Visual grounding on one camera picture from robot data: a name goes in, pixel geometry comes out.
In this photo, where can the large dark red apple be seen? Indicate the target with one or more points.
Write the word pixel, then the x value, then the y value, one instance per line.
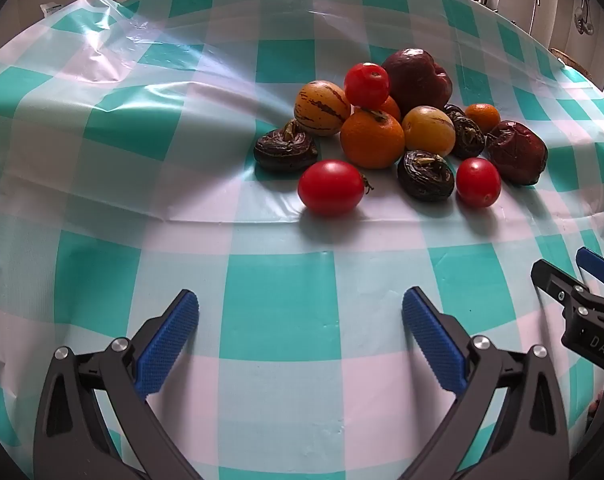
pixel 417 80

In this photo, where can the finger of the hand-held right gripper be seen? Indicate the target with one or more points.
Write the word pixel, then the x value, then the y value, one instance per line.
pixel 552 277
pixel 597 264

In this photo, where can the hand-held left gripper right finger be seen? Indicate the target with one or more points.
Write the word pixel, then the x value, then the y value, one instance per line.
pixel 432 340

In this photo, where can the hanging metal utensil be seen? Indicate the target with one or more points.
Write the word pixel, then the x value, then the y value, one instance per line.
pixel 584 25

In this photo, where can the large orange with stem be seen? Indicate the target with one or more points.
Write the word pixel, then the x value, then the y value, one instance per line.
pixel 372 142

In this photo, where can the striped yellow pepino melon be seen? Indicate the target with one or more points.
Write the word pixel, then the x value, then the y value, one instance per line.
pixel 322 107

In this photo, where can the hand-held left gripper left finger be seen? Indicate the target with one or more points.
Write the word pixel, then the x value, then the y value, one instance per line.
pixel 169 345

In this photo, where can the small orange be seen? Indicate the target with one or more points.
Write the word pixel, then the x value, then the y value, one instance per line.
pixel 392 109
pixel 483 117

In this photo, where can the wooden basket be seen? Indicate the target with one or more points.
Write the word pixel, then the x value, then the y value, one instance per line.
pixel 569 60

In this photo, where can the plain yellow pepino melon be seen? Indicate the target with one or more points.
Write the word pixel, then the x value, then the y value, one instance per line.
pixel 428 131

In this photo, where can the oval red tomato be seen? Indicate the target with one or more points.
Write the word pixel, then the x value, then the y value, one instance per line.
pixel 332 188

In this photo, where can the green white checked tablecloth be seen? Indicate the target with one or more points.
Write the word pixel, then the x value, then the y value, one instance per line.
pixel 282 270

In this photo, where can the wrinkled dark red apple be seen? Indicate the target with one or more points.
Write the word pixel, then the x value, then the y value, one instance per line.
pixel 519 152

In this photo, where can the dark water chestnut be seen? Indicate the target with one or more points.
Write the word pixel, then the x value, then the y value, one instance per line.
pixel 466 135
pixel 426 177
pixel 282 152

